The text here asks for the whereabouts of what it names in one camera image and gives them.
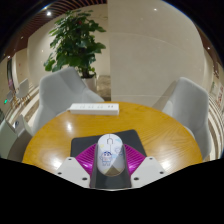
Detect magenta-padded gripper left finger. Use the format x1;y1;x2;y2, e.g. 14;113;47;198
54;143;100;189

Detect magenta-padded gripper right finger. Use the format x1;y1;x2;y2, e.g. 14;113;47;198
123;143;168;189

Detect white cartoon-print computer mouse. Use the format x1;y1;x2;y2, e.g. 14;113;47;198
96;133;128;177

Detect black mouse pad green lines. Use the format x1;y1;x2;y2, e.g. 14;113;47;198
70;129;148;189

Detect grey shell chair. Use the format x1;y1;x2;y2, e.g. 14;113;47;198
0;118;18;160
32;66;105;135
162;76;213;162

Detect small grey chair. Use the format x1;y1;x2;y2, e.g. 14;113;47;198
15;78;31;101

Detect green potted plant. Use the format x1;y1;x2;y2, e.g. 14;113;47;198
43;9;107;92

